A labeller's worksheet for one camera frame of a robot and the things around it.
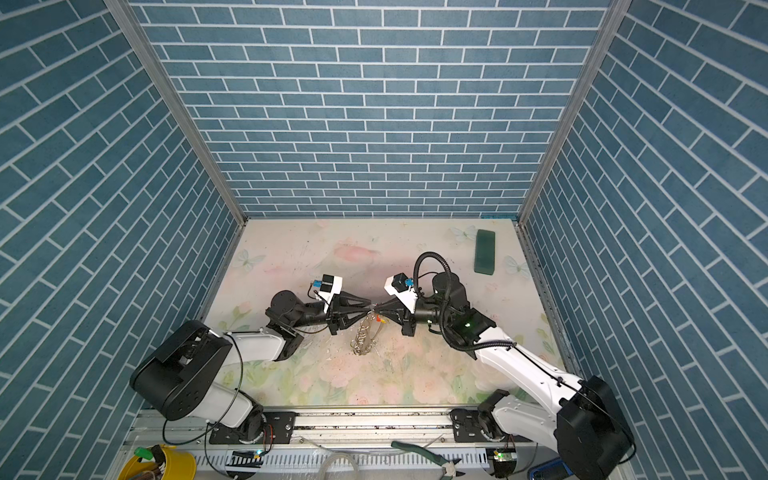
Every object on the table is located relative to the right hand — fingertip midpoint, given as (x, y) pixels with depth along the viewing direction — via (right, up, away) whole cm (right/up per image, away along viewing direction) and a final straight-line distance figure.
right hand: (375, 306), depth 72 cm
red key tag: (+1, -3, +2) cm, 4 cm away
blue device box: (+42, -36, -5) cm, 55 cm away
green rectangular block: (+37, +11, +36) cm, 53 cm away
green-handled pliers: (+18, -37, -3) cm, 41 cm away
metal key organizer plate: (-3, -9, +1) cm, 9 cm away
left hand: (-2, -2, +1) cm, 3 cm away
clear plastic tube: (-10, -36, -1) cm, 37 cm away
